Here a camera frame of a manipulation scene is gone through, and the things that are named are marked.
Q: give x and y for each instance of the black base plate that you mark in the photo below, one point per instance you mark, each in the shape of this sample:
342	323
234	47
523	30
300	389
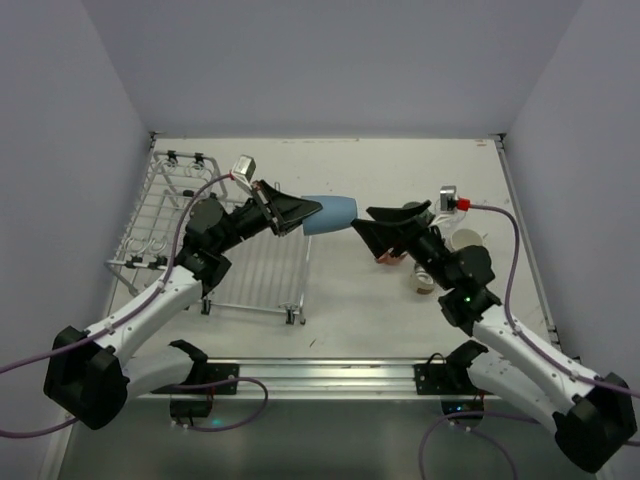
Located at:
215	379
448	375

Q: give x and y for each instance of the pink ceramic mug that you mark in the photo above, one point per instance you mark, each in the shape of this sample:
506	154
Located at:
391	258

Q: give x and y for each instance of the white ceramic mug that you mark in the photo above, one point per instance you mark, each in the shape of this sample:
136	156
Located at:
464	237

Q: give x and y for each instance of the blue cup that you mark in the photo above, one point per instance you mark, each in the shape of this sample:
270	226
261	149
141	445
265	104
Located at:
336	214

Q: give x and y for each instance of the light green cup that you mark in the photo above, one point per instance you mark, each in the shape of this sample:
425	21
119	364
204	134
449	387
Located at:
420	210

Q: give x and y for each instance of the left black control box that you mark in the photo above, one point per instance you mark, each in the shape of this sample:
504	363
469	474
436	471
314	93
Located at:
187	410

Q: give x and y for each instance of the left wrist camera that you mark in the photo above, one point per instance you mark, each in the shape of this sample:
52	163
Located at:
243	172

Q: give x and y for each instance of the clear glass cup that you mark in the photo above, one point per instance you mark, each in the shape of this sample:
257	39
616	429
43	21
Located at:
447	219

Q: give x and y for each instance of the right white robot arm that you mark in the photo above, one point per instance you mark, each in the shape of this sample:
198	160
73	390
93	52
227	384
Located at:
591	416

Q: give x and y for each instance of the beige brown cup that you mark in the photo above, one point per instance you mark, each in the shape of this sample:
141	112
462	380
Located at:
420	281

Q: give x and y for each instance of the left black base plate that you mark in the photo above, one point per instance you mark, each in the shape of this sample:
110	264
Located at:
215	379

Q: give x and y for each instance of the right black control box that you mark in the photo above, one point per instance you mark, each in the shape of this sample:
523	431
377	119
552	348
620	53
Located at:
470	409

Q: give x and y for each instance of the aluminium mounting rail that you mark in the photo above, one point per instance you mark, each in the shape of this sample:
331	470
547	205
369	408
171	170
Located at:
295	379

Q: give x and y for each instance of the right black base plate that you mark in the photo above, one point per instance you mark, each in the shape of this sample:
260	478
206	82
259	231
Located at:
448	375

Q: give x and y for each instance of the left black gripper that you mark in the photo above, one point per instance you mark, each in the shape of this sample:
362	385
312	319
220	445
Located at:
267	208

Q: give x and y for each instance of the silver wire dish rack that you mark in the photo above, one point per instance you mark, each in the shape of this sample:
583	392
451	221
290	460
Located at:
181	218

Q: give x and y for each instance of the black control box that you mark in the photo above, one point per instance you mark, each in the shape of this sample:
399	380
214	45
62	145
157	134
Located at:
187	410
470	409

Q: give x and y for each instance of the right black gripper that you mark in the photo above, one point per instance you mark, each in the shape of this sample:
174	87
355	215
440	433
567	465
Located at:
417	232

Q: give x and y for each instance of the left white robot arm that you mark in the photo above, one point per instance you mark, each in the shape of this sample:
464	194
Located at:
94	372

